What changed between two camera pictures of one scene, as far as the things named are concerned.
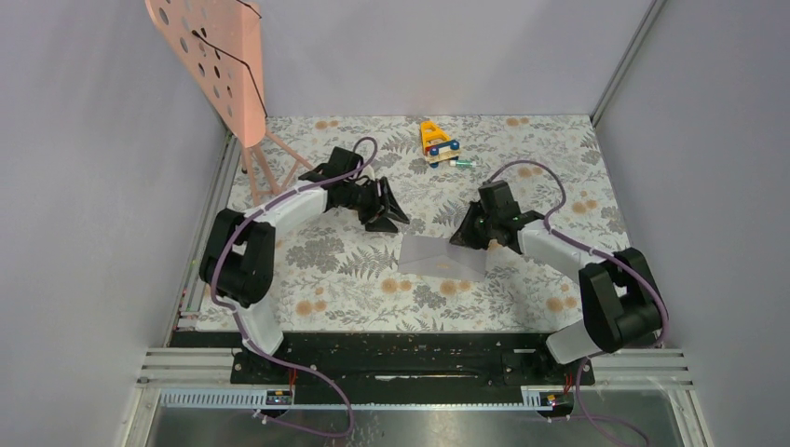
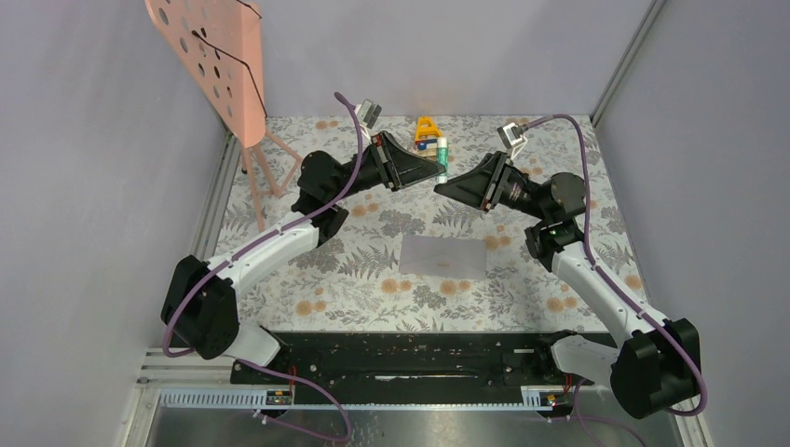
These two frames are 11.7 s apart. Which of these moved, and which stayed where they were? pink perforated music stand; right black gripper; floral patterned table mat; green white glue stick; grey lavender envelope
Moved: green white glue stick; right black gripper
Stayed: grey lavender envelope; pink perforated music stand; floral patterned table mat
